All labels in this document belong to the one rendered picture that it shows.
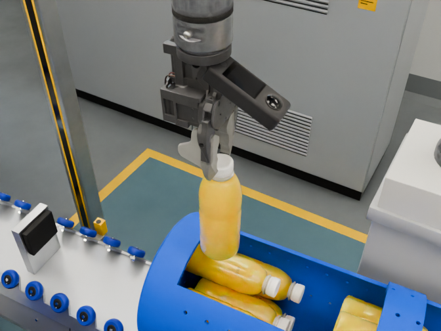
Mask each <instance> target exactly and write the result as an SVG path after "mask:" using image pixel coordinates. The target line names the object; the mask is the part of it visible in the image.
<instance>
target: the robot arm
mask: <svg viewBox="0 0 441 331"><path fill-rule="evenodd" d="M171 7H172V17H173V32H174V34H173V36H172V38H171V39H170V40H167V41H165V42H164V43H163V52H164V53H167V54H170V55H171V66H172V72H170V73H169V75H166V76H165V85H164V86H163V87H162V88H161V89H160V93H161V105H162V112H163V120H165V121H169V122H172V123H175V125H179V126H181V127H185V128H189V127H190V126H191V125H193V126H195V127H198V128H195V129H194V130H193V131H192V134H191V141H189V142H186V143H180V144H179V145H178V153H179V154H180V155H181V156H182V157H183V158H186V159H187V160H189V161H191V162H192V163H194V164H196V165H197V166H200V167H201V170H202V171H203V175H204V177H205V178H206V179H207V180H208V181H211V180H212V178H213V177H214V176H215V175H216V174H217V172H218V169H217V161H218V158H217V150H218V146H219V143H220V154H227V155H229V156H230V153H231V150H232V145H233V141H234V133H235V129H236V122H237V115H238V107H239V108H241V109H242V110H243V111H244V112H245V113H247V114H248V115H250V116H251V117H252V118H253V119H255V120H256V121H257V122H259V123H260V124H261V125H263V126H264V127H265V128H267V129H268V130H273V129H274V128H275V127H276V126H277V125H278V124H279V123H280V121H281V120H282V118H283V117H284V116H285V114H286V112H287V111H288V110H289V108H290V106H291V103H290V102H289V101H288V100H287V99H285V98H284V97H283V96H281V95H280V94H279V93H277V92H276V91H275V90H273V88H271V87H270V86H268V85H267V84H266V83H265V82H263V81H262V80H261V79H259V78H258V77H257V76H255V75H254V74H253V73H251V72H250V71H249V70H248V69H246V68H245V67H243V66H242V65H241V64H240V63H239V62H237V61H236V60H234V59H233V58H232V57H231V56H230V55H231V53H232V42H233V38H234V0H171ZM170 74H173V75H170ZM167 76H169V78H168V79H167ZM166 79H167V80H166ZM172 82H174V83H172ZM169 84H171V85H170V86H169V87H168V85H169ZM165 109H166V111H165ZM434 159H435V160H436V163H437V164H438V165H439V166H440V167H441V138H440V140H439V141H438V142H437V144H436V148H435V150H434Z"/></svg>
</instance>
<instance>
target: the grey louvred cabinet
mask: <svg viewBox="0 0 441 331"><path fill-rule="evenodd" d="M429 1H430V0H234V38H233V42H232V53H231V55H230V56H231V57H232V58H233V59H234V60H236V61H237V62H239V63H240V64H241V65H242V66H243V67H245V68H246V69H248V70H249V71H250V72H251V73H253V74H254V75H255V76H257V77H258V78H259V79H261V80H262V81H263V82H265V83H266V84H267V85H268V86H270V87H271V88H273V90H275V91H276V92H277V93H279V94H280V95H281V96H283V97H284V98H285V99H287V100H288V101H289V102H290V103H291V106H290V108H289V110H288V111H287V112H286V114H285V116H284V117H283V118H282V120H281V121H280V123H279V124H278V125H277V126H276V127H275V128H274V129H273V130H268V129H267V128H265V127H264V126H263V125H261V124H260V123H259V122H257V121H256V120H255V119H253V118H252V117H251V116H250V115H248V114H247V113H245V112H244V111H243V110H242V109H241V108H239V107H238V115H237V122H236V129H235V133H234V141H233V145H232V150H231V154H235V155H237V156H240V157H242V158H245V159H248V160H251V161H253V162H256V163H258V164H261V165H264V166H266V167H270V168H272V169H275V170H278V171H281V172H283V173H286V174H288V175H291V176H294V177H296V178H299V179H302V180H304V181H308V182H309V183H313V184H315V185H318V186H321V187H324V188H326V189H329V190H332V191H334V192H338V193H339V194H343V195H345V196H348V197H350V198H353V199H356V200H359V201H360V199H361V197H362V195H363V194H364V192H365V190H366V188H367V186H368V185H369V182H370V181H371V178H372V177H373V175H374V173H375V171H376V169H377V167H378V166H379V164H380V162H381V160H382V158H383V156H384V155H385V150H386V149H387V147H388V145H389V143H390V140H391V137H392V132H393V129H394V125H395V123H396V118H397V115H398V111H399V108H400V104H401V101H402V97H403V94H404V90H405V87H406V83H407V80H408V76H409V73H410V69H411V65H412V62H413V58H414V54H415V50H416V48H417V43H418V41H419V36H420V33H421V29H422V27H423V22H424V19H425V15H426V12H427V8H428V5H429ZM56 4H57V7H58V13H59V17H60V22H61V26H62V31H63V34H64V40H65V44H66V49H67V52H68V58H69V61H70V67H71V70H72V76H73V82H74V85H75V90H76V94H77V97H81V98H83V99H86V100H89V101H91V102H94V103H97V104H100V105H102V106H105V107H107V108H111V109H112V110H116V111H118V112H121V113H124V114H127V115H129V116H132V117H134V118H137V119H140V120H142V121H146V122H148V123H151V124H154V125H156V126H159V127H162V128H164V129H167V130H170V131H172V132H175V133H178V134H180V135H184V136H185V137H189V138H191V134H192V131H193V130H194V129H195V128H198V127H195V126H193V125H191V126H190V127H189V128H185V127H181V126H179V125H175V123H172V122H169V121H165V120H163V112H162V105H161V93H160V89H161V88H162V87H163V86H164V85H165V76H166V75H169V73H170V72H172V66H171V55H170V54H167V53H164V52H163V43H164V42H165V41H167V40H170V39H171V38H172V36H173V34H174V32H173V17H172V7H171V0H56Z"/></svg>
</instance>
